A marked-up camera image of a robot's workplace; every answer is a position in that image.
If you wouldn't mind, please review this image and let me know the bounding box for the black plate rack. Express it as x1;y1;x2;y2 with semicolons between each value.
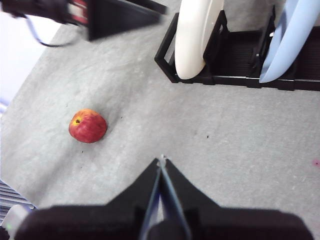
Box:
154;4;320;92

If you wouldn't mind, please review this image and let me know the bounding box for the red apple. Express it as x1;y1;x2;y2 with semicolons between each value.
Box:
68;108;109;144

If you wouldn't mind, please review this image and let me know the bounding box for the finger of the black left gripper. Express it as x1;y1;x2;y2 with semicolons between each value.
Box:
131;0;168;15
87;0;162;42

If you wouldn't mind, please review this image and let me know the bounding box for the blue plate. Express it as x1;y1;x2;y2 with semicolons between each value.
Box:
258;0;320;84

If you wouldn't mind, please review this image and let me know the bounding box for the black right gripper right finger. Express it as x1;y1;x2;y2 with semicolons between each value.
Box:
161;158;314;240

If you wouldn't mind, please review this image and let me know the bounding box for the black cable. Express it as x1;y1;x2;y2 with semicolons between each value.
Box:
24;16;76;48

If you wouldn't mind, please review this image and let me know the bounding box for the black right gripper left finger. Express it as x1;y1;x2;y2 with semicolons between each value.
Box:
14;157;163;240

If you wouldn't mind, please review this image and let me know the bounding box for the pale yellow plate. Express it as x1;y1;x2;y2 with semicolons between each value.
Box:
174;0;225;80

